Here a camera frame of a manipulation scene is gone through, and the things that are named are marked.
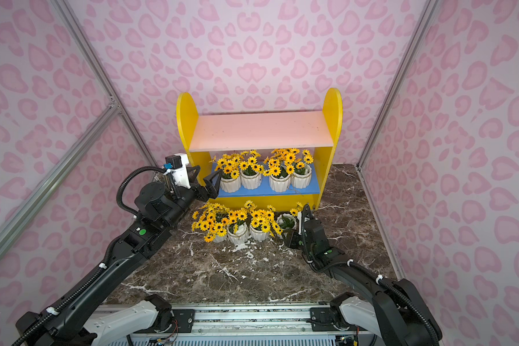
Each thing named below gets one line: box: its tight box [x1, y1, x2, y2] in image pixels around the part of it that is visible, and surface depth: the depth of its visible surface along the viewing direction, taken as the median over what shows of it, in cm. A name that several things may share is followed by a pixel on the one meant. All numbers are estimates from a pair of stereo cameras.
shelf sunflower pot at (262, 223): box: [244, 200, 284, 241], surface depth 87 cm
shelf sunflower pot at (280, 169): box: [263, 147, 300, 193], surface depth 87 cm
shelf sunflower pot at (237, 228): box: [226, 209, 250, 246], surface depth 88 cm
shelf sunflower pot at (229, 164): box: [214, 153, 242, 194], surface depth 84 cm
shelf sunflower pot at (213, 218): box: [191, 201, 230, 243], surface depth 86 cm
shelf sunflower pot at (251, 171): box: [239, 149, 265, 190], surface depth 90 cm
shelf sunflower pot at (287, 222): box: [276, 201, 303, 239], surface depth 92 cm
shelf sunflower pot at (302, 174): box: [291, 149, 314, 189], surface depth 90 cm
